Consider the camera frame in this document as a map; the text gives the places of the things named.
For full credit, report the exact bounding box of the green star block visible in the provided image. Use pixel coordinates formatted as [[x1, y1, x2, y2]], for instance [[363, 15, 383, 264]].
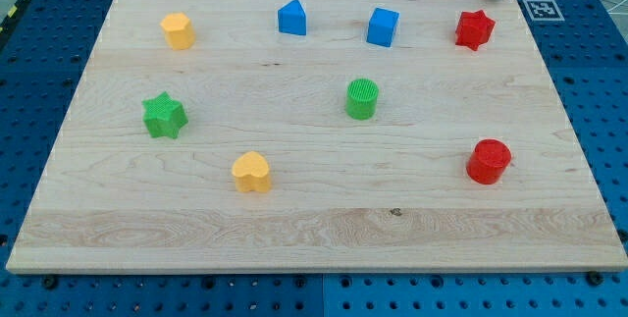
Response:
[[142, 91, 188, 139]]

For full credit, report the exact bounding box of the green cylinder block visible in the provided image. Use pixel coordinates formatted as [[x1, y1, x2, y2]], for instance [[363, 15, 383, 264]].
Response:
[[345, 79, 379, 120]]

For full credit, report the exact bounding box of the white fiducial marker tag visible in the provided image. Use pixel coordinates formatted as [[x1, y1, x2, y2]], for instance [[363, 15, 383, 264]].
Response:
[[523, 0, 564, 22]]

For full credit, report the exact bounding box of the blue triangular prism block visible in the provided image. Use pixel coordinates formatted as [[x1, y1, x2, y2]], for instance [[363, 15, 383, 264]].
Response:
[[278, 0, 307, 35]]

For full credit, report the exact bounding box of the light wooden board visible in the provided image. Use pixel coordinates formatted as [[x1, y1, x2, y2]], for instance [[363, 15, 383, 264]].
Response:
[[7, 0, 627, 275]]

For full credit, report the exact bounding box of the yellow black hazard tape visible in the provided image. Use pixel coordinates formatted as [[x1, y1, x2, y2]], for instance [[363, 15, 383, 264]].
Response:
[[1, 0, 32, 33]]

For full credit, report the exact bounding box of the red star block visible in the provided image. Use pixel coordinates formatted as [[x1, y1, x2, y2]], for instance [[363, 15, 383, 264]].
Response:
[[455, 10, 496, 51]]

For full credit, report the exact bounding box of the yellow heart block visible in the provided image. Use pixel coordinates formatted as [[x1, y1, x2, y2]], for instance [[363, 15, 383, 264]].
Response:
[[232, 151, 272, 192]]

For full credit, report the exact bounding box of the blue cube block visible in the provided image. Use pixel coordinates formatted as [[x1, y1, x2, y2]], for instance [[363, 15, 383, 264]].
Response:
[[366, 8, 399, 47]]

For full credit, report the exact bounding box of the yellow hexagon block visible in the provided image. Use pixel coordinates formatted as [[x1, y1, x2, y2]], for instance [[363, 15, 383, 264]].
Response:
[[160, 13, 195, 50]]

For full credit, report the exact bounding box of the red cylinder block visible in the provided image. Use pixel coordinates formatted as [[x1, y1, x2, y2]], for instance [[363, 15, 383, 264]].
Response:
[[466, 138, 512, 185]]

